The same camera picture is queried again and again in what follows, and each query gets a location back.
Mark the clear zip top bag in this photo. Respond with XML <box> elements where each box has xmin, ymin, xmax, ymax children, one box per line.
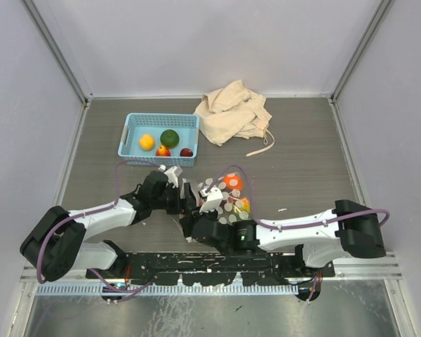
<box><xmin>187</xmin><ymin>168</ymin><xmax>255</xmax><ymax>243</ymax></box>

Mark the fake dark purple plum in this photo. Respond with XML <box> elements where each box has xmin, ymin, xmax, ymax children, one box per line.
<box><xmin>180</xmin><ymin>148</ymin><xmax>194</xmax><ymax>157</ymax></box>

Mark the fake red pear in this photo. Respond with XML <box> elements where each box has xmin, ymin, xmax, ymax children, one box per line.
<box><xmin>156</xmin><ymin>145</ymin><xmax>171</xmax><ymax>157</ymax></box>

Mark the fake yellow lemon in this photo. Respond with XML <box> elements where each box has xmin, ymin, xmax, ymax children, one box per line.
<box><xmin>160</xmin><ymin>129</ymin><xmax>180</xmax><ymax>149</ymax></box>

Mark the fake yellow peach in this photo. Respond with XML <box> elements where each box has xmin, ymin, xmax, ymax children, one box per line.
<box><xmin>138</xmin><ymin>134</ymin><xmax>156</xmax><ymax>151</ymax></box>

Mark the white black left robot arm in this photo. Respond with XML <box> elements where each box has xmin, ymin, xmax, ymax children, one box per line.
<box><xmin>20</xmin><ymin>171</ymin><xmax>200</xmax><ymax>282</ymax></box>

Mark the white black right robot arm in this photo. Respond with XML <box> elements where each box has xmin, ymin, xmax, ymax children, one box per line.
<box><xmin>180</xmin><ymin>199</ymin><xmax>389</xmax><ymax>277</ymax></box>

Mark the fake green orange mango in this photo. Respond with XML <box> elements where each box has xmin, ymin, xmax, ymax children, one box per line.
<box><xmin>232</xmin><ymin>198</ymin><xmax>250</xmax><ymax>220</ymax></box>

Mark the light blue perforated basket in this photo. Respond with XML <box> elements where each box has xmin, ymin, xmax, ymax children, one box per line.
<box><xmin>118</xmin><ymin>113</ymin><xmax>199</xmax><ymax>167</ymax></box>

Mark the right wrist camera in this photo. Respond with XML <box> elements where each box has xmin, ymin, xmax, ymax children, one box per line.
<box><xmin>199</xmin><ymin>187</ymin><xmax>223</xmax><ymax>213</ymax></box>

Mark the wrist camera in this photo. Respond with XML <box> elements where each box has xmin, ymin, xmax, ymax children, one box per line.
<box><xmin>199</xmin><ymin>187</ymin><xmax>223</xmax><ymax>213</ymax></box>
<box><xmin>163</xmin><ymin>166</ymin><xmax>182</xmax><ymax>187</ymax></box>

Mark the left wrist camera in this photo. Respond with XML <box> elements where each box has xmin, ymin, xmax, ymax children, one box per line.
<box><xmin>163</xmin><ymin>166</ymin><xmax>182</xmax><ymax>187</ymax></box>

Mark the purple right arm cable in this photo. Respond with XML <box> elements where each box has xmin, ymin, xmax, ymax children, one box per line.
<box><xmin>205</xmin><ymin>164</ymin><xmax>390</xmax><ymax>232</ymax></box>

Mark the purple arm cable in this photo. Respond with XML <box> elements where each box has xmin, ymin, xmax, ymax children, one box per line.
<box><xmin>36</xmin><ymin>158</ymin><xmax>168</xmax><ymax>303</ymax></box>
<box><xmin>205</xmin><ymin>164</ymin><xmax>390</xmax><ymax>232</ymax></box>

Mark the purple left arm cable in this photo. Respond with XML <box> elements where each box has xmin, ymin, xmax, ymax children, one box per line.
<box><xmin>36</xmin><ymin>158</ymin><xmax>168</xmax><ymax>303</ymax></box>

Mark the beige drawstring cloth bag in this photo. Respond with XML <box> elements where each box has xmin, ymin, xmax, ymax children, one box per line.
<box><xmin>194</xmin><ymin>80</ymin><xmax>275</xmax><ymax>157</ymax></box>

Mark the light blue cable duct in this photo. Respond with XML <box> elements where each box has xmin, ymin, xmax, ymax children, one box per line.
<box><xmin>35</xmin><ymin>282</ymin><xmax>299</xmax><ymax>296</ymax></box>

